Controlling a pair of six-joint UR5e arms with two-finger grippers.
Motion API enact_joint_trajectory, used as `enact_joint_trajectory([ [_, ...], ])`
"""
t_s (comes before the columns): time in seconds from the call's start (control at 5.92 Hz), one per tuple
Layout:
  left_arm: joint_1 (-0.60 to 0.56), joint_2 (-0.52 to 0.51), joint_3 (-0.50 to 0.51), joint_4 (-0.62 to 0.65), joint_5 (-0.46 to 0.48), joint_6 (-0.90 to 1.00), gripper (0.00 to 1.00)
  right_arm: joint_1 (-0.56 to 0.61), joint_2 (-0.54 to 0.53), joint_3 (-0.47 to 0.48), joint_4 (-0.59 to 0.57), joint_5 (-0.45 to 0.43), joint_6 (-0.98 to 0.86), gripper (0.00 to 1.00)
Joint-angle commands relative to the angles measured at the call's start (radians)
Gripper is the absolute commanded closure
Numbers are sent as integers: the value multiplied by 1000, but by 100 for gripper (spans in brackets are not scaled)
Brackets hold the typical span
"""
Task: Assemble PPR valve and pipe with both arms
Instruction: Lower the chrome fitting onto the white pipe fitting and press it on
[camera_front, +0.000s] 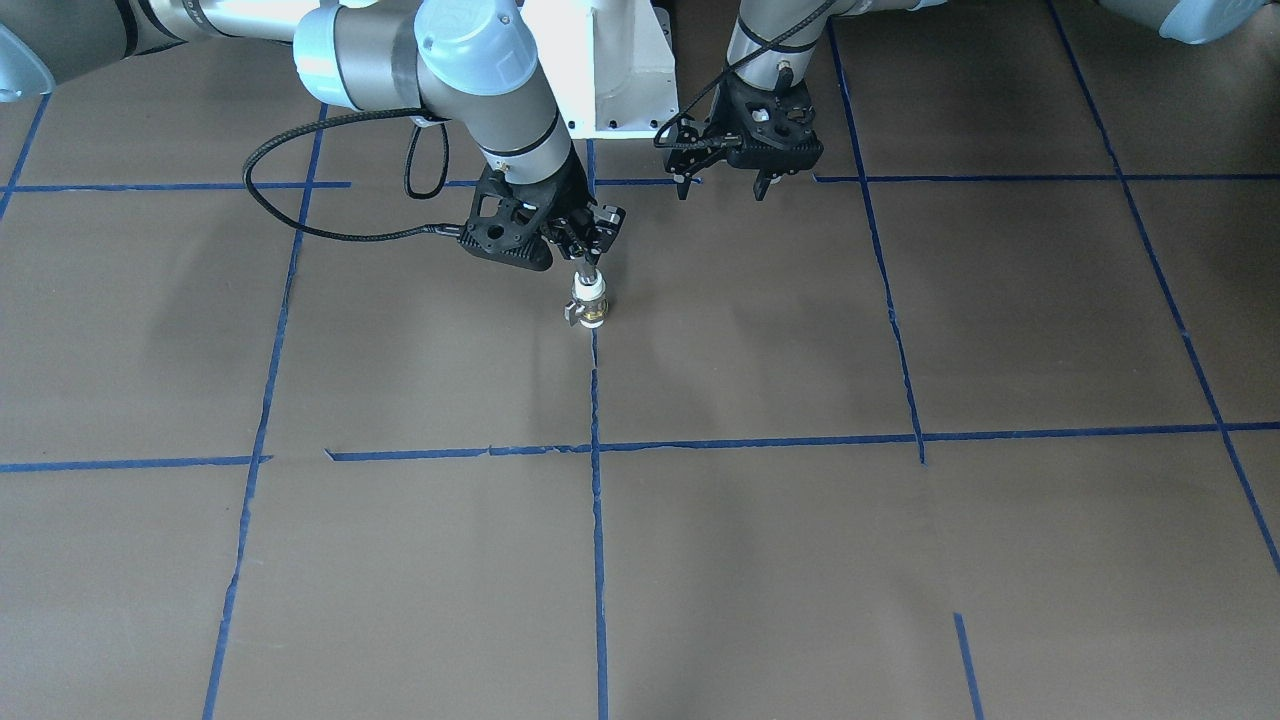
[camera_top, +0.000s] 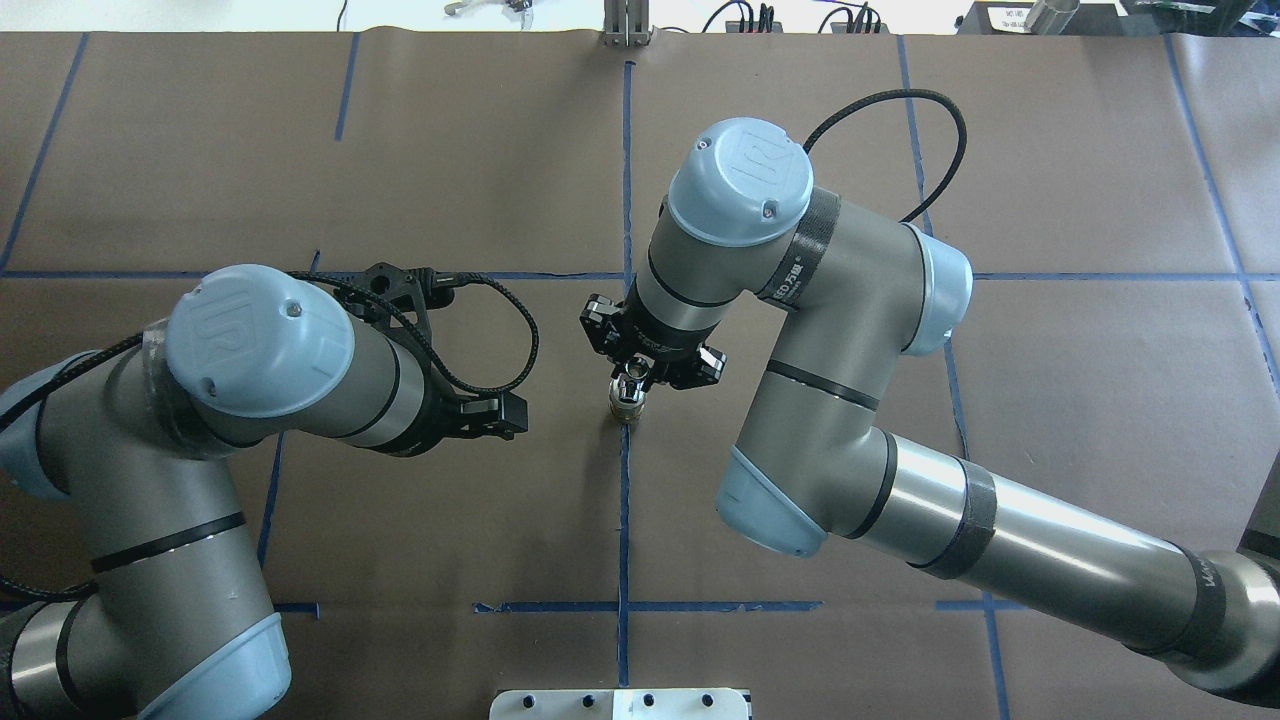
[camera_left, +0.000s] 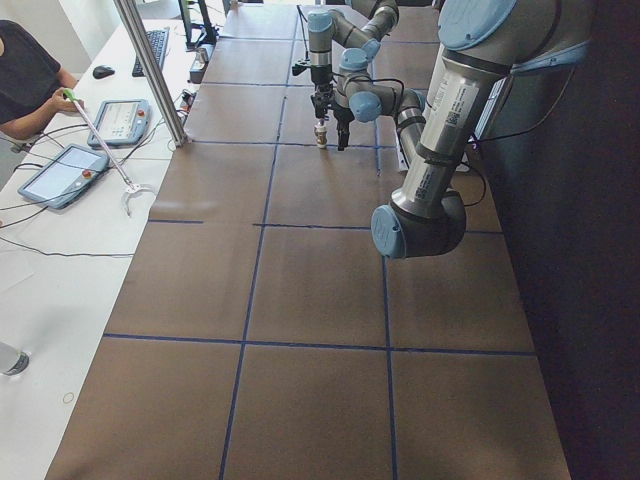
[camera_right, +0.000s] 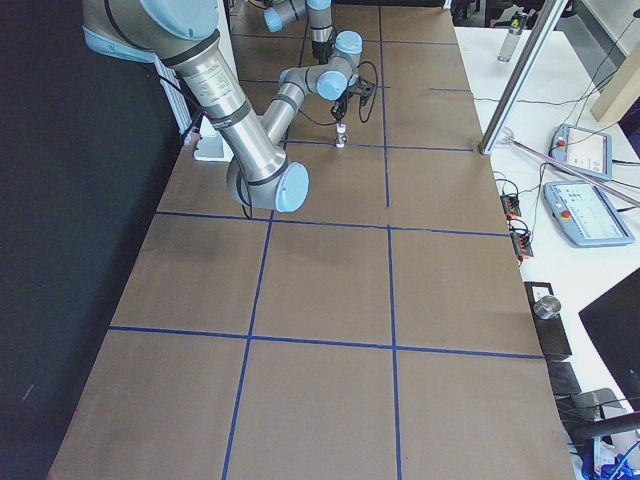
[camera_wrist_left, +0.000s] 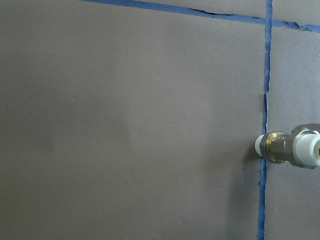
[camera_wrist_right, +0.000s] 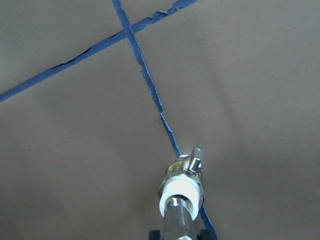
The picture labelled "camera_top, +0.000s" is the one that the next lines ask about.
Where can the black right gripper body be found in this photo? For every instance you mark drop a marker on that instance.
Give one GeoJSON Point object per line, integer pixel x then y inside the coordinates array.
{"type": "Point", "coordinates": [655, 347]}

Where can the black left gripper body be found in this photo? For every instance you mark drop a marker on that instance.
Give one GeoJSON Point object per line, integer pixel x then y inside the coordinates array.
{"type": "Point", "coordinates": [432, 425]}

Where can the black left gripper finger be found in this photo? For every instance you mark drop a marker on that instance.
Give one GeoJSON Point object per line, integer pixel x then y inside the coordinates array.
{"type": "Point", "coordinates": [503, 416]}

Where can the white PPR brass valve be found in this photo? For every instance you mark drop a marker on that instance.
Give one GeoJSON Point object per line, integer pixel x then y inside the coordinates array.
{"type": "Point", "coordinates": [627, 409]}

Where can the chrome metal pipe fitting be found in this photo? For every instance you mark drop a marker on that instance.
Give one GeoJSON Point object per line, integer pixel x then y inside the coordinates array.
{"type": "Point", "coordinates": [630, 383]}

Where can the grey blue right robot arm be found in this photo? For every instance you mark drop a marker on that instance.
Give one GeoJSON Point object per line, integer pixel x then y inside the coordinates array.
{"type": "Point", "coordinates": [1075, 449]}

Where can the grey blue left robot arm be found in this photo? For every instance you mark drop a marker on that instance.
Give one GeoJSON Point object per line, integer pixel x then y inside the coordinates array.
{"type": "Point", "coordinates": [176, 621]}

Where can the aluminium frame post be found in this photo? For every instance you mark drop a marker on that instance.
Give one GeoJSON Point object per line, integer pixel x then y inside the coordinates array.
{"type": "Point", "coordinates": [626, 23]}

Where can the white pedestal column base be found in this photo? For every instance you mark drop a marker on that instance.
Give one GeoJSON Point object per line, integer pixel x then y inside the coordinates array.
{"type": "Point", "coordinates": [623, 703]}

